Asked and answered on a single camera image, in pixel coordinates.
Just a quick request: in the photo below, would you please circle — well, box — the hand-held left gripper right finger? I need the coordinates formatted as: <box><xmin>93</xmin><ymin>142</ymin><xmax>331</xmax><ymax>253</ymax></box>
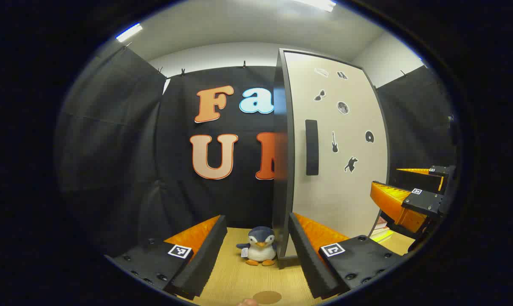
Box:
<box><xmin>288</xmin><ymin>212</ymin><xmax>403</xmax><ymax>300</ymax></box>

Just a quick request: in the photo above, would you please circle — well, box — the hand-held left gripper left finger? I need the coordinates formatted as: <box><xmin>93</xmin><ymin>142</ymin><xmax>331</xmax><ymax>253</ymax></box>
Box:
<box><xmin>105</xmin><ymin>215</ymin><xmax>228</xmax><ymax>300</ymax></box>

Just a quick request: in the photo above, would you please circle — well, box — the round cork coaster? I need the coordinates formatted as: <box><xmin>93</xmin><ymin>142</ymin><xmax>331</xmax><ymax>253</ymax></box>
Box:
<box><xmin>253</xmin><ymin>291</ymin><xmax>282</xmax><ymax>305</ymax></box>

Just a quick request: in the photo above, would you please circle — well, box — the beige cabinet door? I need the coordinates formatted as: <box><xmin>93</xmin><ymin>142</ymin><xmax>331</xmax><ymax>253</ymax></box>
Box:
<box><xmin>283</xmin><ymin>51</ymin><xmax>389</xmax><ymax>258</ymax></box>

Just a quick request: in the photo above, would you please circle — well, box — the dark grey cabinet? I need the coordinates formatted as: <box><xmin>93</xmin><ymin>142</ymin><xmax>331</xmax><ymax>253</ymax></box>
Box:
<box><xmin>273</xmin><ymin>48</ymin><xmax>391</xmax><ymax>261</ymax></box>

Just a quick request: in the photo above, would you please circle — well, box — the black cabinet door handle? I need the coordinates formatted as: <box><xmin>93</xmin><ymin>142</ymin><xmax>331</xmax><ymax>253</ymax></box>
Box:
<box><xmin>305</xmin><ymin>119</ymin><xmax>319</xmax><ymax>176</ymax></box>

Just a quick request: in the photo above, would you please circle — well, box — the penguin plush toy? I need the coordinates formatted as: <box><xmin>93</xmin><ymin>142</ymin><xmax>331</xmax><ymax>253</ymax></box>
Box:
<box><xmin>236</xmin><ymin>226</ymin><xmax>278</xmax><ymax>266</ymax></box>

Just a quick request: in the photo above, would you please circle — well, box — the yellow book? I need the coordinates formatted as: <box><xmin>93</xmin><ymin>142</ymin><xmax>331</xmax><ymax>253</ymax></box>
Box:
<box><xmin>369</xmin><ymin>229</ymin><xmax>395</xmax><ymax>244</ymax></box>

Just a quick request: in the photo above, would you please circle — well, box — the black backdrop cloth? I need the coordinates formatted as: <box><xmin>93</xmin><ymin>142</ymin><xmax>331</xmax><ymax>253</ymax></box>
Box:
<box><xmin>55</xmin><ymin>45</ymin><xmax>459</xmax><ymax>255</ymax></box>

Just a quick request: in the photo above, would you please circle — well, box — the ceiling light panel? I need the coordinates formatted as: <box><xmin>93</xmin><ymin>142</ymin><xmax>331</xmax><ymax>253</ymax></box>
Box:
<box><xmin>295</xmin><ymin>0</ymin><xmax>337</xmax><ymax>12</ymax></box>
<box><xmin>116</xmin><ymin>23</ymin><xmax>143</xmax><ymax>43</ymax></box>

